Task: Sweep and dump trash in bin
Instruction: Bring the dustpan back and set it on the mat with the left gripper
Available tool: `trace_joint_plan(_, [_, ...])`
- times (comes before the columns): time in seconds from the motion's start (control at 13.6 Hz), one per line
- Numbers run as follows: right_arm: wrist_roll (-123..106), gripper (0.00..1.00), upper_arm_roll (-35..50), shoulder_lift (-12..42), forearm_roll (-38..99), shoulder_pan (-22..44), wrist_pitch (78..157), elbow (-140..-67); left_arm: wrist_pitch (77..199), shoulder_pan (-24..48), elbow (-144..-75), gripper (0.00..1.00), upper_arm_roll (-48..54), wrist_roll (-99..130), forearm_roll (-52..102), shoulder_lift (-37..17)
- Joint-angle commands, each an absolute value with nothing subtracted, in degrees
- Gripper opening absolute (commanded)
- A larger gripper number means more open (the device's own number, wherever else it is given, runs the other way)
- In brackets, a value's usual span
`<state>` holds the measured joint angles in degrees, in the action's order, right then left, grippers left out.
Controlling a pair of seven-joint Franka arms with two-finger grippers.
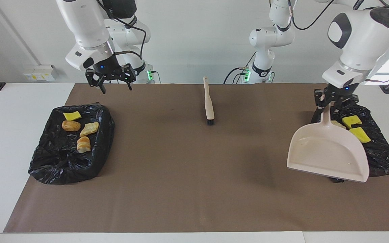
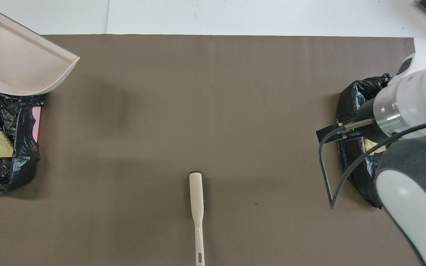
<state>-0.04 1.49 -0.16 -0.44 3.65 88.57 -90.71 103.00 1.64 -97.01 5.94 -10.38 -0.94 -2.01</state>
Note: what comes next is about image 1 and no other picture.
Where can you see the orange striped croissant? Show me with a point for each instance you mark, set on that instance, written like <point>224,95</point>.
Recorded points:
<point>83,144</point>

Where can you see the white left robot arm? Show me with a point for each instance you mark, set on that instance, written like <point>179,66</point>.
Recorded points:
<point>363,44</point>

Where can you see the brown paper table mat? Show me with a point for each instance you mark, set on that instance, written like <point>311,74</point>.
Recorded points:
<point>147,202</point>

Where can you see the pale dumpling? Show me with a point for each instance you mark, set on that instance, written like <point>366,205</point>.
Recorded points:
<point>89,129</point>

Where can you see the brown bread roll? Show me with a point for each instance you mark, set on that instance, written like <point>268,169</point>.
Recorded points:
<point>71,126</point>

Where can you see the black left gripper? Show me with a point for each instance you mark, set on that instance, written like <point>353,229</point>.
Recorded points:
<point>339,94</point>

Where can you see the beige plastic dustpan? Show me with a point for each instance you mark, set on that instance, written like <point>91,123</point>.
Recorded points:
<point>326,152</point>

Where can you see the white wall socket box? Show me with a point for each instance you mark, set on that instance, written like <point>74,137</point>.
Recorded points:
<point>39,72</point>

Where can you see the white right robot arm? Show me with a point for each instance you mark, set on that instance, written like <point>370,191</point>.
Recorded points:
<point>86,27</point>

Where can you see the yellow sponge wedge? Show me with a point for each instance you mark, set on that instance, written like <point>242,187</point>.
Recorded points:
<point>72,116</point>

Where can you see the notched yellow sponge piece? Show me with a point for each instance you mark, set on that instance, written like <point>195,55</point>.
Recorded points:
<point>351,120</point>

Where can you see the black plastic trash bag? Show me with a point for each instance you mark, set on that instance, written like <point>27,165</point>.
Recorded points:
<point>383,158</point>
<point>59,165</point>

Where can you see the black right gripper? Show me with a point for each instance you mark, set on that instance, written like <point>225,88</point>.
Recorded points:
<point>108,69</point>

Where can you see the yellow sponge chunk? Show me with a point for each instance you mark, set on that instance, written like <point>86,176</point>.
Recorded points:
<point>360,135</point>

